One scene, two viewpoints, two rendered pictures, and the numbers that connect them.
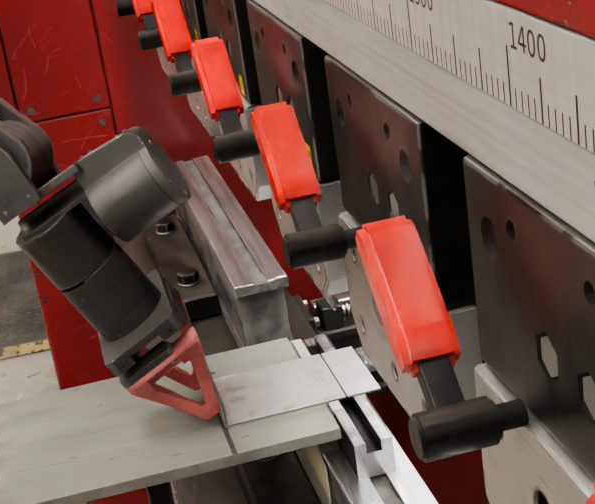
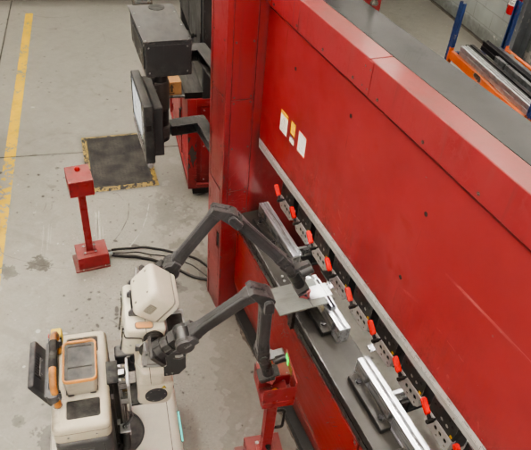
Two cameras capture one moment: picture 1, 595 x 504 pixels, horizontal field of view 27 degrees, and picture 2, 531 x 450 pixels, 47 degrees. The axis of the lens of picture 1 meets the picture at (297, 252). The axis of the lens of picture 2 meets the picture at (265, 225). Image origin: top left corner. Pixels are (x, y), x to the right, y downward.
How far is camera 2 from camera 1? 2.21 m
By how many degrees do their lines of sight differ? 22
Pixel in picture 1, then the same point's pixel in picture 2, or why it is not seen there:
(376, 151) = (363, 302)
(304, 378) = (319, 290)
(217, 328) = not seen: hidden behind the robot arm
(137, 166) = (309, 269)
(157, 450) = (300, 304)
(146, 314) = (302, 286)
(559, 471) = (384, 345)
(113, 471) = (294, 308)
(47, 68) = (236, 180)
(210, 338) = not seen: hidden behind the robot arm
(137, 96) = (253, 186)
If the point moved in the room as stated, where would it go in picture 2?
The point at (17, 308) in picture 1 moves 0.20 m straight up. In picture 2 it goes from (134, 164) to (133, 146)
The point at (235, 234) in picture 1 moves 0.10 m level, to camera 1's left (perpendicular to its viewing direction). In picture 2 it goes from (286, 237) to (269, 238)
